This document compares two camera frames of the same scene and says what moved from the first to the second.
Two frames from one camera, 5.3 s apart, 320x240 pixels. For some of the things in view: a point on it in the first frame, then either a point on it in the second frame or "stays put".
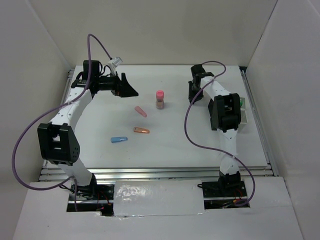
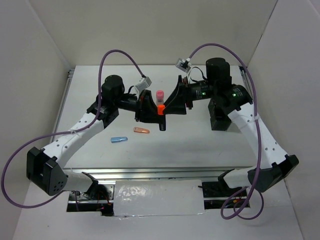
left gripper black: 121,88 -> 146,110
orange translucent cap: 138,129 stays put
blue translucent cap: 118,139 stays put
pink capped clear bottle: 160,103 stays put
